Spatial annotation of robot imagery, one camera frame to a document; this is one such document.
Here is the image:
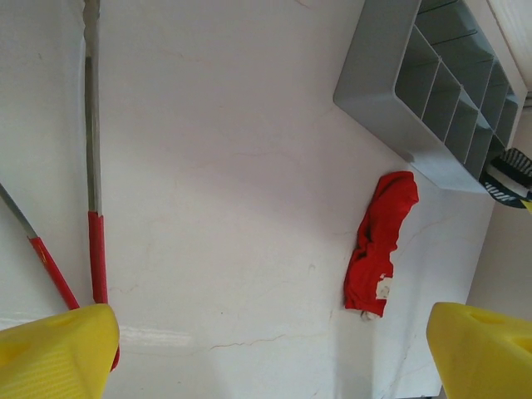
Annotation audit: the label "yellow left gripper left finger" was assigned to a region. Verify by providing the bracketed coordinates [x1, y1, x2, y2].
[0, 303, 121, 399]

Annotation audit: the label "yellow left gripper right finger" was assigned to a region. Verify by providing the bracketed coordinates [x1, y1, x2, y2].
[427, 302, 532, 399]

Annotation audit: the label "red sock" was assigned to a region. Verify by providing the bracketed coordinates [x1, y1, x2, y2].
[343, 170, 420, 322]

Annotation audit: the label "grey divided organizer box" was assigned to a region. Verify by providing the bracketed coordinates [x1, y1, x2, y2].
[332, 0, 521, 195]

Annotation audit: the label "red-handled metal tongs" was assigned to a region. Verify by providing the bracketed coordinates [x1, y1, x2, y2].
[0, 0, 121, 371]

